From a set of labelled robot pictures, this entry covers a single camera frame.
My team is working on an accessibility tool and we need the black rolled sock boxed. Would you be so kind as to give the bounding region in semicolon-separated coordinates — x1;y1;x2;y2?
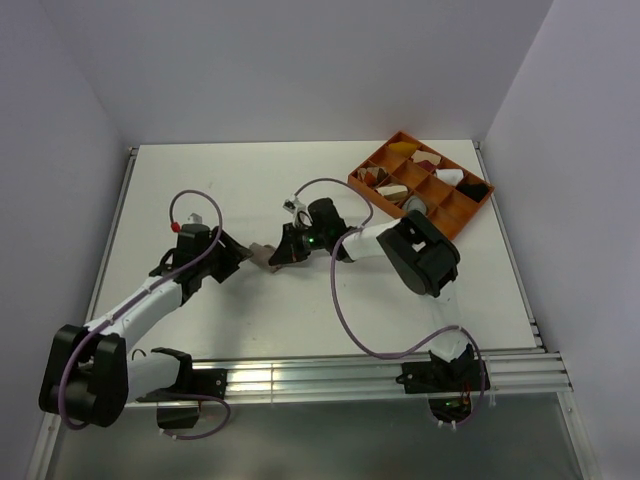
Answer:
456;183;490;203

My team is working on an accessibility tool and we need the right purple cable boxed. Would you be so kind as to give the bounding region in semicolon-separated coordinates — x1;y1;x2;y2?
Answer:
292;178;487;430

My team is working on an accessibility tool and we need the aluminium frame rail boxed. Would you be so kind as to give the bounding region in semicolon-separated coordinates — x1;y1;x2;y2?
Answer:
193;353;572;404

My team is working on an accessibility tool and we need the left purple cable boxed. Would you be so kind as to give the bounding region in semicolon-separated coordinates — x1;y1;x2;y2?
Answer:
58;189;232;441

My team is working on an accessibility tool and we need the grey sock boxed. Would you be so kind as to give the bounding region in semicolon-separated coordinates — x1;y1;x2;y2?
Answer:
402;195;429;216

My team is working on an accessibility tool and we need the purple cable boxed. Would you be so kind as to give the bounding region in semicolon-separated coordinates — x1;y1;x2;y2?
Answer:
58;189;232;441
292;178;487;430

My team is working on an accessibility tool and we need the brown patterned rolled sock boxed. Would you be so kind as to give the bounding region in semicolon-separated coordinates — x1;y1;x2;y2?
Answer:
356;166;388;188

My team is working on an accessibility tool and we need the beige brown rolled sock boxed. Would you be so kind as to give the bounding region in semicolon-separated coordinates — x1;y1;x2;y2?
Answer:
375;183;409;203

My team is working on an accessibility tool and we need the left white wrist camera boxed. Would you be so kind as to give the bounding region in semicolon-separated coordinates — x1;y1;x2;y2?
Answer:
170;213;202;233

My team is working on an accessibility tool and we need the red beige rolled sock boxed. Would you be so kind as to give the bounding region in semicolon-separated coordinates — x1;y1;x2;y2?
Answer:
411;150;442;171

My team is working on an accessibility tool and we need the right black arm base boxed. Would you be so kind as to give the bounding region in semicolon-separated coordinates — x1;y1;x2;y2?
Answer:
395;350;490;424

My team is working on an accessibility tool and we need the yellow rolled sock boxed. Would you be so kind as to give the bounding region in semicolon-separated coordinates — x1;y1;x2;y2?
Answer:
388;141;419;158

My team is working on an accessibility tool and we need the orange compartment tray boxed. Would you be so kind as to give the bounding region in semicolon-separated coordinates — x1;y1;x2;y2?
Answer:
347;131;494;240

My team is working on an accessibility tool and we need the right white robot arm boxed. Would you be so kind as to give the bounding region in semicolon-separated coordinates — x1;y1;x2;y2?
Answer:
268;196;473;390

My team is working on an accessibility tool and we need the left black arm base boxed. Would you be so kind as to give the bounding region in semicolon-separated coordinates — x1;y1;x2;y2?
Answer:
136;368;231;441

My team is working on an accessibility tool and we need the beige sock with red stripes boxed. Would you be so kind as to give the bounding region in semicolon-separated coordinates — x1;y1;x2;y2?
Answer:
249;242;282;273

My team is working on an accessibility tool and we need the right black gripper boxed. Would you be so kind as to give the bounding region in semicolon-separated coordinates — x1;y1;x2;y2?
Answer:
271;222;329;266

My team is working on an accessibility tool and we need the white rolled sock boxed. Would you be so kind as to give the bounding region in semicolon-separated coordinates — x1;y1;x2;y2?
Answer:
435;169;465;187

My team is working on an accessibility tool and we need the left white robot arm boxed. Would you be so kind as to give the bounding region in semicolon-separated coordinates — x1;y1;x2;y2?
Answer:
38;224;253;429

